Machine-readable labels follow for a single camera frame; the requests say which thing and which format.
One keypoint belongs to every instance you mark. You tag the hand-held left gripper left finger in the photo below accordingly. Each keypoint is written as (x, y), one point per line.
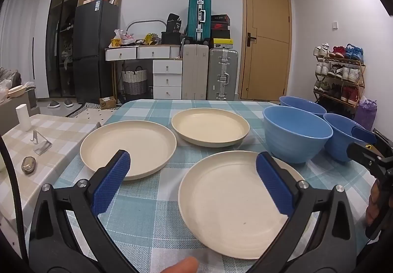
(112, 182)

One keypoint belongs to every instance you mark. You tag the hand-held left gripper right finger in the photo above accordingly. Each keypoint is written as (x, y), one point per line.
(273, 182)

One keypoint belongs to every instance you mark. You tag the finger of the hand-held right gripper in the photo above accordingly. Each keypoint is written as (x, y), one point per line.
(363, 154)
(363, 134)

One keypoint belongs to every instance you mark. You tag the blue bowl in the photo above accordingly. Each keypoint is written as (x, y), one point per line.
(294, 141)
(340, 137)
(302, 105)

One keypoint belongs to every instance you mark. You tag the cream plate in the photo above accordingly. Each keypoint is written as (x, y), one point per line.
(210, 127)
(122, 141)
(227, 202)

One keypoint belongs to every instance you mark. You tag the person's right hand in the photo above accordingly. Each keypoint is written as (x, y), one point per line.
(374, 205)

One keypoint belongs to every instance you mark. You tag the person's left hand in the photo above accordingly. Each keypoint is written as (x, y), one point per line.
(181, 266)

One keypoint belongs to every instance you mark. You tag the purple bag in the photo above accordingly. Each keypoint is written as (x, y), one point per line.
(367, 114)

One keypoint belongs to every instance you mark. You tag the teal checked tablecloth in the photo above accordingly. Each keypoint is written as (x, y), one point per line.
(159, 199)

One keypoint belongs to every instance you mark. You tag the wooden shoe rack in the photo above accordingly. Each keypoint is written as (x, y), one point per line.
(361, 82)

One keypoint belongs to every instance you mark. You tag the beige checked tablecloth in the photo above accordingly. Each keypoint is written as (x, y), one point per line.
(61, 137)

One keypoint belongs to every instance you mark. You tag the shoe rack with shoes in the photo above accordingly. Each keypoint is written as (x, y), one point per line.
(337, 71)

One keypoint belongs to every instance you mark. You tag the metal phone stand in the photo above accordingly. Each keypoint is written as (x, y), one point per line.
(41, 147)

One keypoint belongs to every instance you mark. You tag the small cardboard box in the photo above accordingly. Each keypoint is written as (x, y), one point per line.
(107, 103)

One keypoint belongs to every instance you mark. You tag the grey pebble-shaped case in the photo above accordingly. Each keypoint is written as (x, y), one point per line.
(28, 165)

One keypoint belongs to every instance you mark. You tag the grey slipper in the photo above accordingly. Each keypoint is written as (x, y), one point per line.
(68, 103)
(53, 104)

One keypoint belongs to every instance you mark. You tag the woven laundry basket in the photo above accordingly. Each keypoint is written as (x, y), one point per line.
(134, 82)

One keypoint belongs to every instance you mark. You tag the white cylinder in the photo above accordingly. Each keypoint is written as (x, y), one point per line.
(23, 118)

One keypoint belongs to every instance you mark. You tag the silver suitcase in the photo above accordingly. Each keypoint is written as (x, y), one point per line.
(222, 76)

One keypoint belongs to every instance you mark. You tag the white drawer desk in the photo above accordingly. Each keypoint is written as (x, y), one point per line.
(167, 76)

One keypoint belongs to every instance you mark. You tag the wooden door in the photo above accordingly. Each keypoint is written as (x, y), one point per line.
(267, 45)

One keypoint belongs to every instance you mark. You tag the beige suitcase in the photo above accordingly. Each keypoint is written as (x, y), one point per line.
(195, 73)

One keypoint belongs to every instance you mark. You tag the black refrigerator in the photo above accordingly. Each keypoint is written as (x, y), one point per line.
(92, 45)

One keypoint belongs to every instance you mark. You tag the yellow container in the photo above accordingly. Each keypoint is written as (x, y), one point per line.
(116, 43)

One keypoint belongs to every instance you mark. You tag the white plastic bags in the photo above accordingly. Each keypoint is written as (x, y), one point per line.
(124, 37)

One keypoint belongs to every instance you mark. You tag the yellow and black shoe box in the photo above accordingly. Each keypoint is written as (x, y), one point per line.
(223, 43)

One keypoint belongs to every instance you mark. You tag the yellow snack packets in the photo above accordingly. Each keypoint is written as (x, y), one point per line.
(151, 39)

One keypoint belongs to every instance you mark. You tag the black bag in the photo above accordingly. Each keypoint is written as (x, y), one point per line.
(173, 23)

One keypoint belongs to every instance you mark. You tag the dark glass cabinet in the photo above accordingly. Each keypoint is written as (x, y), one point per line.
(61, 15)

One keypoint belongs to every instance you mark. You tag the white curtain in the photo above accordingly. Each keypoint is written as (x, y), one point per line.
(18, 30)

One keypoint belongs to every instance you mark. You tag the teal suitcase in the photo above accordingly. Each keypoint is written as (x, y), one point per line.
(195, 15)

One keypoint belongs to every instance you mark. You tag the curved metal frame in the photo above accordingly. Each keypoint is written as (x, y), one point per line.
(144, 21)

